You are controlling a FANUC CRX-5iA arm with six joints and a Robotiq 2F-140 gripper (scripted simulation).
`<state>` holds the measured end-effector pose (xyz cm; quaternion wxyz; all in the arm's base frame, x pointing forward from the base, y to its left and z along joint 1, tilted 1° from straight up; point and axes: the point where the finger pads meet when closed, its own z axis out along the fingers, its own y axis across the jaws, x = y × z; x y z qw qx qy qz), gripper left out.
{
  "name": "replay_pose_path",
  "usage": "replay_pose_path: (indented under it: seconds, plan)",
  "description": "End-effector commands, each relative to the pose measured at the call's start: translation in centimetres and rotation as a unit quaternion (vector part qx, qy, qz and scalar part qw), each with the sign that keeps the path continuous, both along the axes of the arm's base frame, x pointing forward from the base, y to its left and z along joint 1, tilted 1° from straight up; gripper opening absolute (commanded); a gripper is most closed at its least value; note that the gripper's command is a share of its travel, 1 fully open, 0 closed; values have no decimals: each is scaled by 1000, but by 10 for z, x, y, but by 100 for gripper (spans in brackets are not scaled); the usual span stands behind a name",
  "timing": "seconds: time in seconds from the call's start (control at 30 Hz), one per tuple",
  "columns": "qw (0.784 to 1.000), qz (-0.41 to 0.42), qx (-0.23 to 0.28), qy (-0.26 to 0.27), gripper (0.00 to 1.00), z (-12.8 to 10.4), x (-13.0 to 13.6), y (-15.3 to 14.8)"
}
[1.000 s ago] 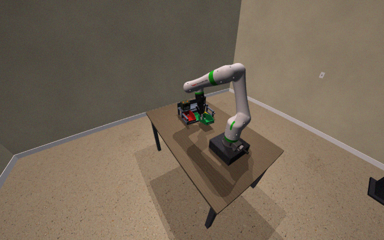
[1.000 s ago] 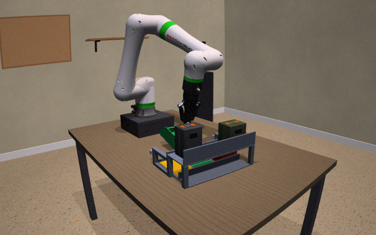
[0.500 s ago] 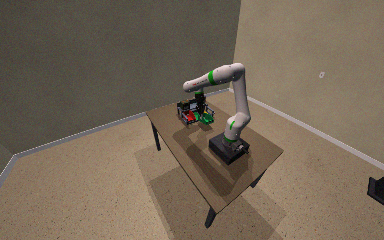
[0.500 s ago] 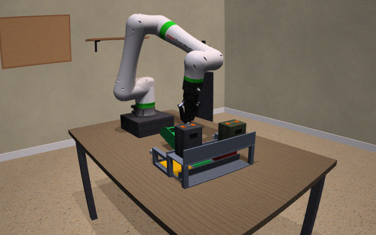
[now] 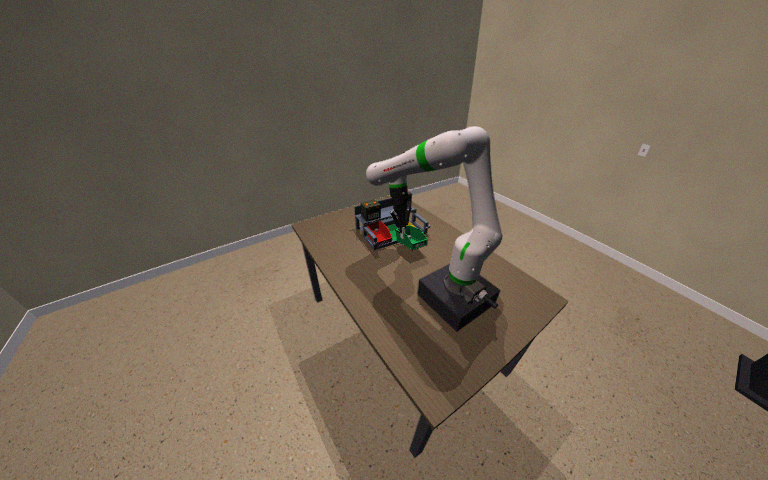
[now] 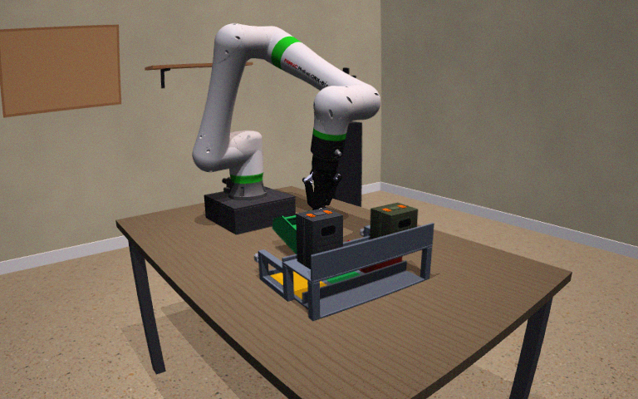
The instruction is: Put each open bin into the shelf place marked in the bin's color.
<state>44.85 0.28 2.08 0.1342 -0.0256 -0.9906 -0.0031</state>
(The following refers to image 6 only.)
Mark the green bin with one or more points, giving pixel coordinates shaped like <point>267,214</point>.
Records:
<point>286,230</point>

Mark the red bin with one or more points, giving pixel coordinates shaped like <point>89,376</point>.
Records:
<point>372,268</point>

